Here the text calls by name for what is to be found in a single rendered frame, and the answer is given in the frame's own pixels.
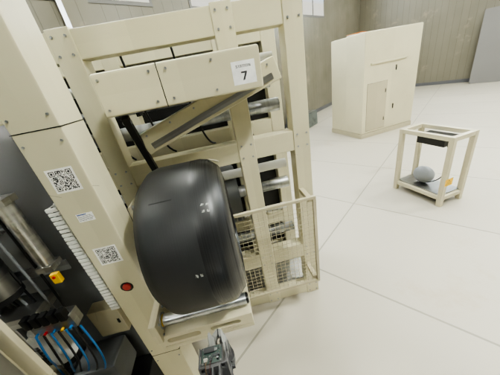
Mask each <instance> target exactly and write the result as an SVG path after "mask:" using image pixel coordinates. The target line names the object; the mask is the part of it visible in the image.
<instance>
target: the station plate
mask: <svg viewBox="0 0 500 375"><path fill-rule="evenodd" d="M231 70H232V74H233V79H234V85H235V86H238V85H242V84H246V83H253V82H257V75H256V70H255V64H254V58H252V59H248V60H241V61H236V62H231Z"/></svg>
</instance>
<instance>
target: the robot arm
mask: <svg viewBox="0 0 500 375"><path fill-rule="evenodd" d="M218 339H219V343H220V344H217V341H218ZM200 357H201V362H200ZM235 362H236V358H235V354H234V350H233V348H232V347H231V345H230V344H229V342H228V339H227V338H226V336H225V334H224V332H223V331H222V330H221V329H216V330H215V331H214V333H213V335H211V334H210V333H208V347H206V348H202V349H199V367H198V371H199V374H200V375H234V373H233V372H234V370H233V369H235V368H236V365H235Z"/></svg>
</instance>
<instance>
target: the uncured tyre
mask: <svg viewBox="0 0 500 375"><path fill-rule="evenodd" d="M169 199H171V200H170V201H167V202H162V201H165V200H169ZM205 201H209V202H210V207H211V213H209V214H203V215H201V211H200V207H199V203H200V202H205ZM156 202H161V203H158V204H154V205H149V204H153V203H156ZM133 232H134V239H135V248H136V253H137V256H138V262H139V265H140V268H141V272H142V275H143V277H144V280H145V282H146V285H147V287H148V289H149V291H150V292H151V294H152V296H153V297H154V299H156V300H157V302H159V303H160V305H162V306H163V307H165V308H166V309H168V310H169V311H171V312H172V313H174V314H179V315H187V314H190V313H195V312H198V311H201V310H206V309H209V308H212V307H217V306H220V305H223V304H228V303H231V302H232V301H234V300H236V299H238V298H239V297H240V295H241V293H242V292H243V290H244V289H245V287H246V271H245V266H244V262H243V255H242V251H241V248H240V241H239V237H238V234H237V228H236V224H235V221H234V215H233V211H232V208H231V203H230V199H229V196H228V191H227V187H226V184H225V180H224V177H223V175H222V172H221V170H220V168H219V165H217V164H215V163H213V162H212V161H210V160H208V159H197V160H193V161H186V162H183V163H179V164H173V165H170V166H166V167H160V168H157V169H155V170H154V171H152V172H150V173H148V174H147V176H146V177H145V179H144V180H143V182H142V183H141V185H140V187H139V188H138V191H137V193H136V195H135V201H134V208H133ZM197 272H204V274H205V278H203V279H200V280H197V281H196V280H195V277H194V275H193V274H194V273H197Z"/></svg>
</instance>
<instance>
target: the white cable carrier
mask: <svg viewBox="0 0 500 375"><path fill-rule="evenodd" d="M57 211H58V208H57V207H56V205H55V204H53V205H52V206H51V207H50V208H48V209H45V212H46V213H47V214H49V215H48V216H49V217H53V218H51V221H52V222H54V225H55V226H56V228H57V230H60V231H59V232H60V233H61V234H62V237H63V238H64V237H65V238H64V241H66V242H67V241H68V242H67V245H68V246H69V248H70V249H72V252H74V255H75V256H76V258H77V259H78V261H79V263H81V265H82V266H83V268H84V269H85V271H86V273H87V275H88V276H90V278H91V279H92V282H94V285H96V287H97V288H98V290H99V291H100V294H102V296H103V298H104V300H105V301H106V302H107V304H108V305H109V307H111V310H116V309H119V308H121V306H120V305H119V303H118V302H117V300H116V299H115V297H114V295H113V294H112V293H111V291H110V289H109V287H108V286H107V285H106V283H105V282H104V280H103V279H102V277H101V276H100V274H99V272H98V270H97V269H96V268H95V266H94V264H93V263H92V261H91V260H90V258H89V256H88V255H87V253H86V252H85V250H84V249H83V247H82V246H81V245H80V243H79V241H78V239H77V238H76V237H75V235H74V233H73V232H72V231H71V229H70V227H69V226H68V224H67V223H66V221H65V219H64V218H63V216H60V215H62V214H61V213H60V212H57ZM62 219H63V220H62ZM55 221H56V222H55ZM64 224H65V225H64ZM57 225H58V226H57ZM70 231H71V232H70Z"/></svg>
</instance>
